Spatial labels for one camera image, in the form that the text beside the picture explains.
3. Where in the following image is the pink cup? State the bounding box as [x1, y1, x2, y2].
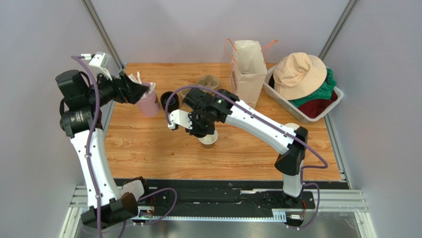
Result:
[136, 91, 160, 117]

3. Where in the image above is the beige bucket hat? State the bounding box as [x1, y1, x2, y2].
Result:
[273, 52, 327, 100]

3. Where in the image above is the white plastic basket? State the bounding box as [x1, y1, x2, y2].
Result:
[263, 64, 344, 124]

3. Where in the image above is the white paper takeout bag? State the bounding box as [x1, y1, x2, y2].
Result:
[224, 38, 278, 108]

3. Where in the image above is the green cloth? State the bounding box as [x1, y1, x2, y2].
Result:
[289, 67, 337, 108]

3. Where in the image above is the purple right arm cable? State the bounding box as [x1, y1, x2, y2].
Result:
[164, 85, 329, 230]

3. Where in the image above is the dark red cloth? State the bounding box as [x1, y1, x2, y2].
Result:
[298, 91, 338, 119]

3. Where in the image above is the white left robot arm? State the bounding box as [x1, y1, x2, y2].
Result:
[55, 69, 145, 230]

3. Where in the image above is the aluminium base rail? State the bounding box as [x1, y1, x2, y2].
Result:
[59, 184, 376, 238]

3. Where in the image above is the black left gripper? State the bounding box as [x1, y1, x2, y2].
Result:
[85, 68, 148, 108]

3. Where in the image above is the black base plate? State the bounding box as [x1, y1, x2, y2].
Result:
[113, 178, 317, 218]

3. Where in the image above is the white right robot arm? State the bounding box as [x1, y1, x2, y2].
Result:
[183, 88, 308, 198]

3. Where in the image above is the stack of paper cups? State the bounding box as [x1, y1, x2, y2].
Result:
[285, 123, 300, 130]

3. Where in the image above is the single paper coffee cup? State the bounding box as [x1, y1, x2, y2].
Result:
[199, 130, 218, 149]

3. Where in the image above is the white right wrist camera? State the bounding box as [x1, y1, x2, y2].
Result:
[167, 110, 193, 130]

